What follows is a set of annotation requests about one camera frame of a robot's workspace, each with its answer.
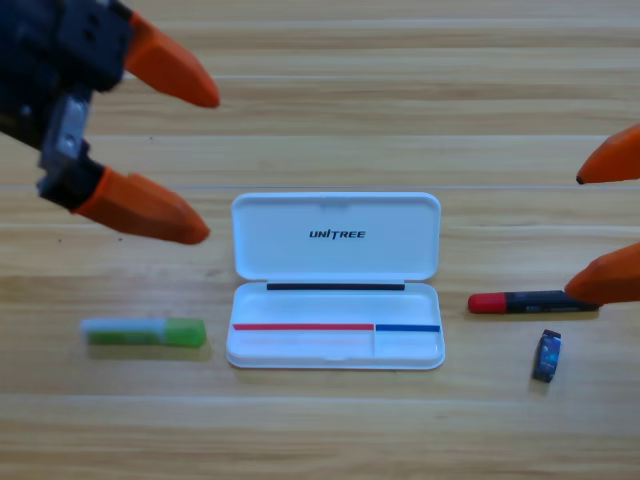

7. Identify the dark blue eraser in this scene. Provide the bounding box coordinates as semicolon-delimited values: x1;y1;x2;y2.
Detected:
531;328;563;384

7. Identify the green highlighter pen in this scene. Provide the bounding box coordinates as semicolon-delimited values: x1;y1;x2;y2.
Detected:
79;317;208;349

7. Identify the red and black marker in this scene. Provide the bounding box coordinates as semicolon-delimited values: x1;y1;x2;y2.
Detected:
467;289;601;316

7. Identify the white Unitree pencil case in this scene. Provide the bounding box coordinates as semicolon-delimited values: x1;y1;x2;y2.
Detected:
225;191;447;372

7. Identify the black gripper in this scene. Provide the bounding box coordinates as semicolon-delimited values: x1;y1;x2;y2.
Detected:
0;0;222;212

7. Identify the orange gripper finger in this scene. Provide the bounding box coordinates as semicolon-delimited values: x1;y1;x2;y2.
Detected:
564;241;640;307
71;166;211;246
575;122;640;186

